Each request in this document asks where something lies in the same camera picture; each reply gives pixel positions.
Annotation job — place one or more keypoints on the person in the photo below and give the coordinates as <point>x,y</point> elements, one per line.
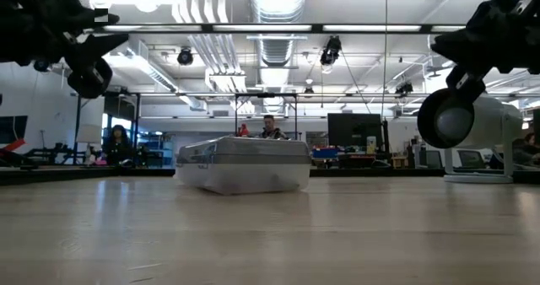
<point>118,143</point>
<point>527,148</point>
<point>270,131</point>

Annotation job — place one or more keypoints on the clear plastic supply box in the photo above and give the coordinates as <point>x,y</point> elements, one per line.
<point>244,177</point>

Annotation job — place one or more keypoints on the red object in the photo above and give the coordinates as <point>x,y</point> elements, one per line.
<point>243,130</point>

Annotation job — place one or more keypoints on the silver ventilation duct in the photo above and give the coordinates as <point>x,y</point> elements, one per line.
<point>276,6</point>

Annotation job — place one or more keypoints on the open laptop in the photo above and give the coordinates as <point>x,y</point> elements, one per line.
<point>471,158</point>

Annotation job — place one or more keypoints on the black overhead camera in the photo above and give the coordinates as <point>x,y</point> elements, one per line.
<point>331,51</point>

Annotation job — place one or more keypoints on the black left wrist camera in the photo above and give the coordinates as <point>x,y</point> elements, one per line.
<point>90,79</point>

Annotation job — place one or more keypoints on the blue bin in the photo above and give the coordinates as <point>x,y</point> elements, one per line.
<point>325,153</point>

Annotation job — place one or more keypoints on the black round spotlight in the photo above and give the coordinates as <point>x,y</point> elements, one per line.
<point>185,57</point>

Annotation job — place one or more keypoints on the black background rig frame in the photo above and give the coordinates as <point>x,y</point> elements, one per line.
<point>266,95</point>

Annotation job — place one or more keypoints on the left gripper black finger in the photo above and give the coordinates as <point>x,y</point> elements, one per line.
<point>90,46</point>
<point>110,18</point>

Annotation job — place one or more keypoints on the dark wall screen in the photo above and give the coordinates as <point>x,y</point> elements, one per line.
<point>12,129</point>

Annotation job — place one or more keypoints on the black overhead beam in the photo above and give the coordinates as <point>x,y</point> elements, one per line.
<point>316,28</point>

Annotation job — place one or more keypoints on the black monitor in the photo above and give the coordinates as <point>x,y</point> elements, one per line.
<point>354,129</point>

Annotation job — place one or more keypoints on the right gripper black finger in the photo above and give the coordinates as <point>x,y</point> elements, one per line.
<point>487,14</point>
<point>457,48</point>

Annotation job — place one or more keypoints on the red bar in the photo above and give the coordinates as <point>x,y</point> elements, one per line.
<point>14,145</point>

